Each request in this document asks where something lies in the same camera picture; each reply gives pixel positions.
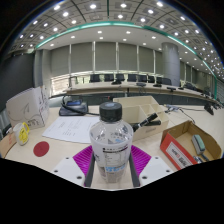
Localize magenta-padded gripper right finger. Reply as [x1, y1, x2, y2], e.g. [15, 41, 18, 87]
[128, 144, 174, 188]

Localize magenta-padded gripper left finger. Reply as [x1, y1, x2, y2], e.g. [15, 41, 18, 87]
[51, 144, 97, 188]

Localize clear black-capped water bottle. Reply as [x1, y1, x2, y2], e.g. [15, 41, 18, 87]
[88, 101, 134, 184]

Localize white printed paper sheet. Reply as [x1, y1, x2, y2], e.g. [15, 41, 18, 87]
[41, 115, 101, 145]

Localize red-sided open cardboard box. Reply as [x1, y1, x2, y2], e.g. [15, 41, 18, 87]
[159, 120, 223, 171]

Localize black marker pen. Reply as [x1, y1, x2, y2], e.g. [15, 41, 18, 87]
[130, 112, 162, 133]

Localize flat round red coaster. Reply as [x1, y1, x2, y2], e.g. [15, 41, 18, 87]
[32, 140, 51, 158]

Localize white cardboard organizer box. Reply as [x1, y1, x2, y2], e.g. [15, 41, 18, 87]
[112, 95, 170, 142]

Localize grey board eraser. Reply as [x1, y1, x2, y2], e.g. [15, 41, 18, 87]
[190, 134, 207, 156]

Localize white mug with yellow print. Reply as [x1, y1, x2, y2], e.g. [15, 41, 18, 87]
[12, 121, 30, 147]

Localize white copy paper carton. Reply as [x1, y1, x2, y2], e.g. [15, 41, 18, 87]
[5, 85, 51, 131]

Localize long curved conference desk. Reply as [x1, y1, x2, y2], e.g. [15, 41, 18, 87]
[63, 80, 221, 106]

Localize row of black office chairs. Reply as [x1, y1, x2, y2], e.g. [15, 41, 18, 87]
[68, 73, 174, 87]

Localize round ceiling lights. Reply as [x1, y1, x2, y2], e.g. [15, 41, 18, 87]
[13, 0, 224, 78]

